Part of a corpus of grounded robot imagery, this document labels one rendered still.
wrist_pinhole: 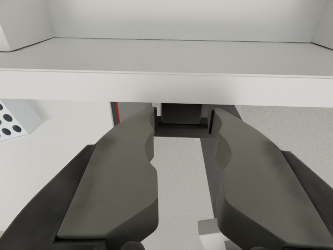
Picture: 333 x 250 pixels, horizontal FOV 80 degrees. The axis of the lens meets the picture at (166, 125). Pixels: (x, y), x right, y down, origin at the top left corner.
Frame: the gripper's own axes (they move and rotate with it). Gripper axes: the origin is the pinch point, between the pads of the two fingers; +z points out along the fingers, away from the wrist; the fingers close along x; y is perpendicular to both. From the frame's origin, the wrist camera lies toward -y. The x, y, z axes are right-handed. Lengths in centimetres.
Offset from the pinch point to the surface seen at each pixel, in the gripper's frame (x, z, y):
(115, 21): -5.8, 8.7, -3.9
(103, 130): -11.8, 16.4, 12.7
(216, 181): 15, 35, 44
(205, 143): 14, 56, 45
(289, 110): 67, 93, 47
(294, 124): 72, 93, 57
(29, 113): -22.0, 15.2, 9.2
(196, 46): 1.1, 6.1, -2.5
